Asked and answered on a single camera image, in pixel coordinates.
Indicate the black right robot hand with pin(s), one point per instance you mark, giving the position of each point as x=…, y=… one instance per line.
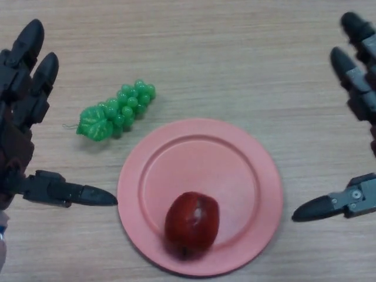
x=317, y=208

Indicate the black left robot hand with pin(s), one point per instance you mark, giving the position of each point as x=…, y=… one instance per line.
x=14, y=132

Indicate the red apple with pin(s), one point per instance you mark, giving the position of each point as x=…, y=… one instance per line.
x=191, y=226

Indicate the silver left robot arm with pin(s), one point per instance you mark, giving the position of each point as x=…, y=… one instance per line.
x=2, y=243

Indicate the pink round plate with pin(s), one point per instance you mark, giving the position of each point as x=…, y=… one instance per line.
x=205, y=164

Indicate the green plastic grape bunch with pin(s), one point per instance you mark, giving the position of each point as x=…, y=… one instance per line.
x=126, y=102

